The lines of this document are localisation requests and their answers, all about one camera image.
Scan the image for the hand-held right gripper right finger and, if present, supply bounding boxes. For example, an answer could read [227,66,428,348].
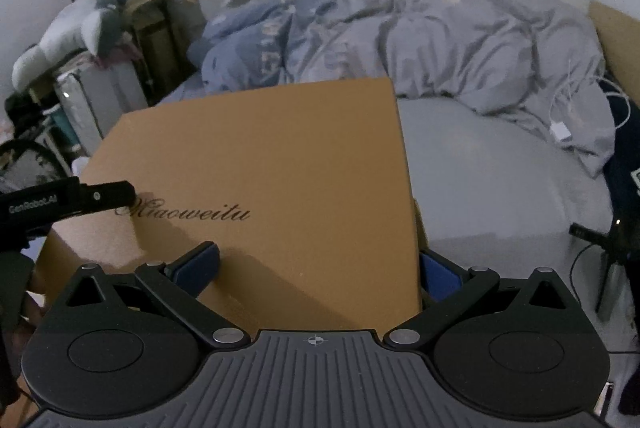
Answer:
[384,249,568,351]

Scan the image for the white charging cable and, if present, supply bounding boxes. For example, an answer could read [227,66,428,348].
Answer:
[547,58,631,134]

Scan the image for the black thin cable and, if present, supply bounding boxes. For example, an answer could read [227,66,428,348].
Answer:
[569,243,640,355]

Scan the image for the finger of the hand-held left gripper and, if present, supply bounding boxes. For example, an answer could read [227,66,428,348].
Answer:
[77,180,136,216]

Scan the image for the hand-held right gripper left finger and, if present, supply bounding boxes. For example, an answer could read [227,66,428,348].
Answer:
[62,242,251,349]

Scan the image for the grey blue duvet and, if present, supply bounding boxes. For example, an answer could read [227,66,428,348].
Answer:
[187,0,618,179]

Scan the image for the grey white plush toy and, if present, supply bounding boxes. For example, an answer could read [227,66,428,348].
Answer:
[12,0,133,89]

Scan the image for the wooden headboard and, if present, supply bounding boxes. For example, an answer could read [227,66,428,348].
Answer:
[587,0,640,84]

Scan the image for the grey storage case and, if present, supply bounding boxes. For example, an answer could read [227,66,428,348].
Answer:
[52,58,148,159]

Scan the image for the brown cardboard box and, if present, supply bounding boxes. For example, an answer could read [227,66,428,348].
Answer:
[412,198,431,309]

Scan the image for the navy pillow with white print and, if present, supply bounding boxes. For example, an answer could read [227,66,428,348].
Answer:
[597,78,640,229]

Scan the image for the black device on small tripod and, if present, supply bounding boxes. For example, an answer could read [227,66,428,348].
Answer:
[570,218,636,321]

